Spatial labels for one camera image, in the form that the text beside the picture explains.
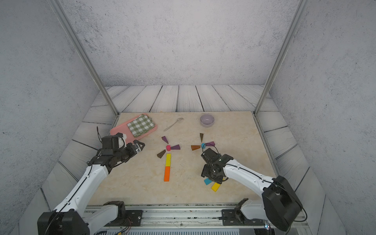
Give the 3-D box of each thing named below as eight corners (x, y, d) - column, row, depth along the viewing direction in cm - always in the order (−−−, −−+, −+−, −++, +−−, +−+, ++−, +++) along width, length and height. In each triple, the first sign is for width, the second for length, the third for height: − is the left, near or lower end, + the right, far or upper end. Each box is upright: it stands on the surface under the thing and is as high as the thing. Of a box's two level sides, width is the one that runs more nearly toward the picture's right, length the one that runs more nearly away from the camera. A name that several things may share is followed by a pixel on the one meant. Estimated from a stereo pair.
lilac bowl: (200, 128, 113) (200, 124, 109) (199, 118, 120) (200, 114, 116) (214, 128, 113) (215, 124, 109) (213, 118, 120) (214, 114, 116)
